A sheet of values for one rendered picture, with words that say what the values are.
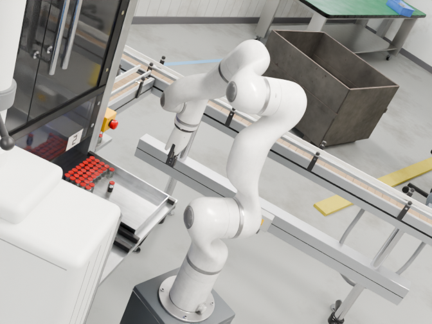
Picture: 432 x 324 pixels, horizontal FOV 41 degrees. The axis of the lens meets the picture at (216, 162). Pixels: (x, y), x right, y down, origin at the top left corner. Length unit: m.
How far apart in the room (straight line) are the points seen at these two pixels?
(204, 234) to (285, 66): 3.52
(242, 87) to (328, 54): 4.21
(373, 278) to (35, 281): 2.28
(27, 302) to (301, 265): 2.80
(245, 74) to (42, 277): 0.74
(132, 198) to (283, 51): 3.09
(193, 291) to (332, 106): 3.13
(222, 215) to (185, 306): 0.38
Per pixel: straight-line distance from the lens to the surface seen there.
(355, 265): 3.03
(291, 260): 3.69
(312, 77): 4.81
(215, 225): 1.60
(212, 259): 1.70
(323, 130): 4.77
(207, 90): 1.75
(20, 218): 0.97
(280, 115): 1.51
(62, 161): 2.25
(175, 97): 1.79
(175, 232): 3.47
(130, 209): 2.11
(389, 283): 3.06
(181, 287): 1.81
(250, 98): 1.44
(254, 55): 1.54
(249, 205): 1.63
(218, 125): 2.86
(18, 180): 1.00
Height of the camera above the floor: 2.22
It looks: 32 degrees down
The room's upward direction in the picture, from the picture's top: 23 degrees clockwise
